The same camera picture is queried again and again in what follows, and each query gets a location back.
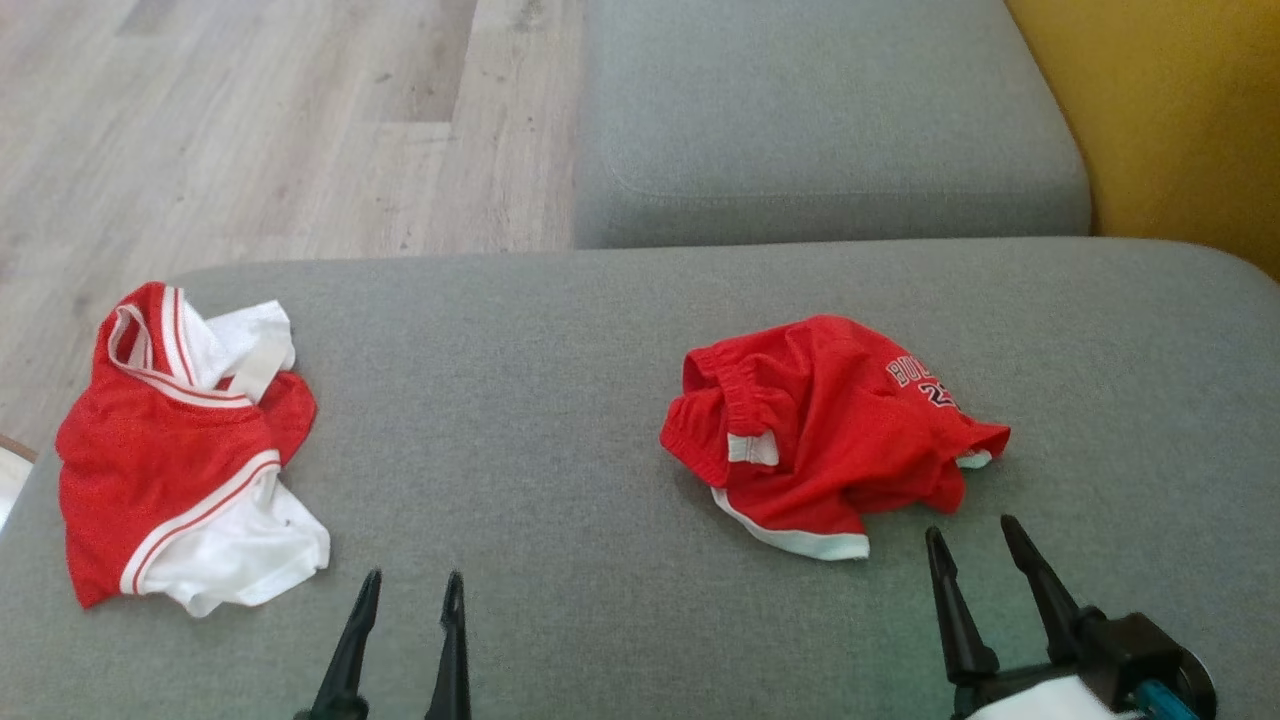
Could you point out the grey sofa chaise cushion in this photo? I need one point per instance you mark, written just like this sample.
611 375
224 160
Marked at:
820 110

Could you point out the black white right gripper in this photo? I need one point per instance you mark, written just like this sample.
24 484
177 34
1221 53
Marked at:
1130 655

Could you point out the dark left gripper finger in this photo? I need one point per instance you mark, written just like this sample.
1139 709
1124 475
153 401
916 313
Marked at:
350 650
452 660

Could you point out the red and white striped shorts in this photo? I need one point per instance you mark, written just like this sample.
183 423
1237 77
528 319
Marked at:
150 450

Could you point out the white object with brown rim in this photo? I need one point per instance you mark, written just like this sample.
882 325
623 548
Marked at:
12 480

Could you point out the large grey sofa seat cushion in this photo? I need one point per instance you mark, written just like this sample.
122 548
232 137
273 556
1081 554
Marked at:
560 420

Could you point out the red basketball shorts white trim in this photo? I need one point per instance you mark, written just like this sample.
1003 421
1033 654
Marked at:
830 440

